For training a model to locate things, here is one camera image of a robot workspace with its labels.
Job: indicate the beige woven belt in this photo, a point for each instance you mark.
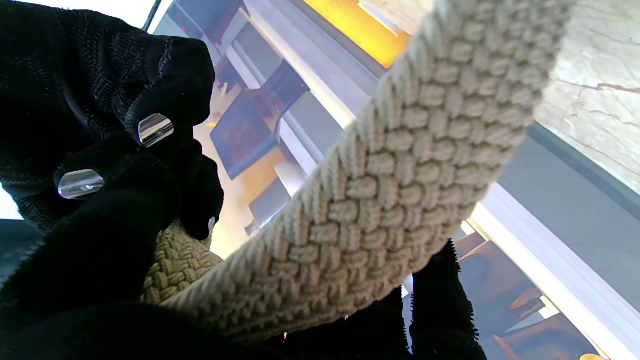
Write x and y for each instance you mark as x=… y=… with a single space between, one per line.
x=400 y=175

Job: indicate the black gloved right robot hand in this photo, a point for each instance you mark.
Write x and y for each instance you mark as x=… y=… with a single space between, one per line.
x=75 y=90

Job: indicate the large brown ribbed planter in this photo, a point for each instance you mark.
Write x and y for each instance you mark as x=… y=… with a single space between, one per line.
x=490 y=280

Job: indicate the small brown ribbed planter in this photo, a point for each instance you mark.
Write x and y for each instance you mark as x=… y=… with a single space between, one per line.
x=545 y=340

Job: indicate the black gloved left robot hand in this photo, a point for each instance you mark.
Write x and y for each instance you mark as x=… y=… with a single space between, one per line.
x=100 y=275

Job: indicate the light wooden counter shelf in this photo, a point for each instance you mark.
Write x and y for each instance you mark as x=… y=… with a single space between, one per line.
x=550 y=265

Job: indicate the orange fruit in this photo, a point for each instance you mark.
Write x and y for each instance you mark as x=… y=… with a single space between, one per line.
x=592 y=357

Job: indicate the black angled slab stand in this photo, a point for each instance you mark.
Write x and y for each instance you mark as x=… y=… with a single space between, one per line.
x=250 y=125

